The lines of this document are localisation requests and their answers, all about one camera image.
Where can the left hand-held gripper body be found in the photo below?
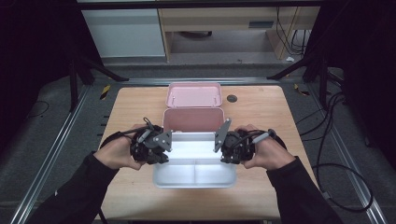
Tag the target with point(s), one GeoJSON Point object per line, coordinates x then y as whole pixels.
{"type": "Point", "coordinates": [146, 146]}

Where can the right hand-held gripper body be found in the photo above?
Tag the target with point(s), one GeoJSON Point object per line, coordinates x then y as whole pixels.
{"type": "Point", "coordinates": [238, 146]}

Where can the white divided tray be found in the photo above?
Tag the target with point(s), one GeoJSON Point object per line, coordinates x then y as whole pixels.
{"type": "Point", "coordinates": [194, 174]}

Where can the pink storage box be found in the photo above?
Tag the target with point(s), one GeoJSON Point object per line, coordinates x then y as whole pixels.
{"type": "Point", "coordinates": [193, 119]}

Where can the person's right hand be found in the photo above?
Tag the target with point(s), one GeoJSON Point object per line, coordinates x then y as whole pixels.
{"type": "Point", "coordinates": [267, 155]}

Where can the person's left hand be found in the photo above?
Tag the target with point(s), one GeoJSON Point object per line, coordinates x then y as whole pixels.
{"type": "Point", "coordinates": [115, 154]}

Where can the black round table grommet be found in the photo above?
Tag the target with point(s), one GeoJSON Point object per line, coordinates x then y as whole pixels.
{"type": "Point", "coordinates": [232, 98]}

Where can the yellow black tape piece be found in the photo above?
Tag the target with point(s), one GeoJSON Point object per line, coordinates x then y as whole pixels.
{"type": "Point", "coordinates": [105, 91]}
{"type": "Point", "coordinates": [301, 90]}

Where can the black metal stand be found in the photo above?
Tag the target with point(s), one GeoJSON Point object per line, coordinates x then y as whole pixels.
{"type": "Point", "coordinates": [73, 87]}
{"type": "Point", "coordinates": [323, 84]}

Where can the white paper scrap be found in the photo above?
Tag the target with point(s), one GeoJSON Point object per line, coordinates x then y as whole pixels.
{"type": "Point", "coordinates": [290, 59]}

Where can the white cabinet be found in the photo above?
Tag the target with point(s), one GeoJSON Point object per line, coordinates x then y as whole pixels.
{"type": "Point", "coordinates": [124, 34]}

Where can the light wooden desk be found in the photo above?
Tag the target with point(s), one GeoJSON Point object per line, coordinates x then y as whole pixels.
{"type": "Point", "coordinates": [218, 18]}

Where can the black curtain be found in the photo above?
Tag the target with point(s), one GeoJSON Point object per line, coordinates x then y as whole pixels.
{"type": "Point", "coordinates": [367, 62]}
{"type": "Point", "coordinates": [31, 62]}

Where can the metal floor rail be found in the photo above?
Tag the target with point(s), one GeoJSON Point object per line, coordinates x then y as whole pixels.
{"type": "Point", "coordinates": [46, 161]}
{"type": "Point", "coordinates": [143, 81]}
{"type": "Point", "coordinates": [341, 146]}

